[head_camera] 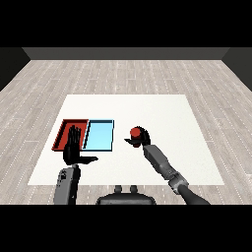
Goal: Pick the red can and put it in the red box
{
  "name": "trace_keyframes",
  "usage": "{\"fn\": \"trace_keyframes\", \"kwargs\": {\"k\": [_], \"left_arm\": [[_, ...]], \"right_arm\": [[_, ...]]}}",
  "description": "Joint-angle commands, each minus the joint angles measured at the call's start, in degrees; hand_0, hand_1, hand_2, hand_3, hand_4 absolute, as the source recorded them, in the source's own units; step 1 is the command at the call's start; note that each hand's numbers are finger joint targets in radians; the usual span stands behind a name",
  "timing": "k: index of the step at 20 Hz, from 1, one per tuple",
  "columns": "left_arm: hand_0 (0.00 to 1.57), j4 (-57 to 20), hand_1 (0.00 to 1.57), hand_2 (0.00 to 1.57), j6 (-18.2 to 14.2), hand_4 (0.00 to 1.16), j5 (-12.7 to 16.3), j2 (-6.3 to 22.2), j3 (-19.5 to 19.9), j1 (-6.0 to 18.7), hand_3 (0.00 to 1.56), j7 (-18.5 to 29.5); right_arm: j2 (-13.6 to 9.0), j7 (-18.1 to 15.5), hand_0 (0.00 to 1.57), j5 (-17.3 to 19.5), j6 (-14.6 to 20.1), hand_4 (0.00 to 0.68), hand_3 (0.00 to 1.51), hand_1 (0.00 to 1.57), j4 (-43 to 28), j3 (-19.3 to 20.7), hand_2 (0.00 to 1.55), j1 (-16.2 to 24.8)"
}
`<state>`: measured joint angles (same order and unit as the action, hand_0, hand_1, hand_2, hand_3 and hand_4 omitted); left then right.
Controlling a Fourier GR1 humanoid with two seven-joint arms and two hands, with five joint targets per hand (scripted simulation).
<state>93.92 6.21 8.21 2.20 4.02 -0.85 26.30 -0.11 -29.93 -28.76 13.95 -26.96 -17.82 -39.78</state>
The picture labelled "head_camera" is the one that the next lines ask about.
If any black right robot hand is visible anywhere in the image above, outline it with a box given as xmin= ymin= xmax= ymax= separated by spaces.
xmin=123 ymin=126 xmax=152 ymax=149

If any shallow red open box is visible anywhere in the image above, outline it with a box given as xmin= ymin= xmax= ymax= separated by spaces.
xmin=51 ymin=118 xmax=90 ymax=153

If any small red can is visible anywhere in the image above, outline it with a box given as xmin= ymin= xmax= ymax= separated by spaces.
xmin=129 ymin=126 xmax=143 ymax=149

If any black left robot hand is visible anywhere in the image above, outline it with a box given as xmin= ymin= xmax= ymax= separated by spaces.
xmin=62 ymin=124 xmax=99 ymax=166

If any shallow light blue open box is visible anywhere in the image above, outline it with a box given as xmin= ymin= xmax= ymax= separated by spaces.
xmin=81 ymin=119 xmax=115 ymax=153

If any dark grey robot body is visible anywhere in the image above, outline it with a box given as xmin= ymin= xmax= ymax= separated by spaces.
xmin=95 ymin=185 xmax=157 ymax=206

